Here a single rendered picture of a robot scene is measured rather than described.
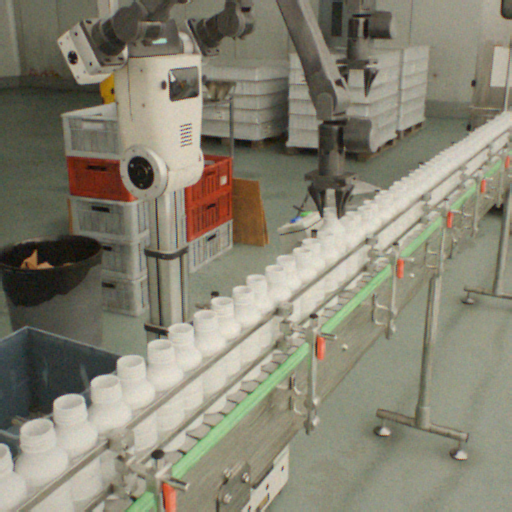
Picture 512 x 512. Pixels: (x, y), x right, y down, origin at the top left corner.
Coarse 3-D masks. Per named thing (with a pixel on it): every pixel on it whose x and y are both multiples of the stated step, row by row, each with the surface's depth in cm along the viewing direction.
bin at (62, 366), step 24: (24, 336) 150; (48, 336) 147; (0, 360) 145; (24, 360) 151; (48, 360) 150; (72, 360) 146; (96, 360) 142; (0, 384) 146; (24, 384) 152; (48, 384) 152; (72, 384) 148; (0, 408) 147; (24, 408) 154; (48, 408) 155; (0, 432) 112
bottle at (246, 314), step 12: (240, 288) 116; (252, 288) 115; (240, 300) 113; (252, 300) 115; (240, 312) 114; (252, 312) 115; (240, 324) 114; (252, 324) 114; (252, 336) 115; (252, 348) 116; (252, 360) 116; (252, 372) 117
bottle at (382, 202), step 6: (378, 198) 172; (384, 198) 172; (378, 204) 171; (384, 204) 171; (378, 210) 171; (384, 210) 171; (378, 216) 171; (384, 216) 171; (390, 216) 172; (384, 222) 171; (390, 228) 173; (384, 234) 172; (384, 240) 173; (384, 246) 173; (384, 258) 175
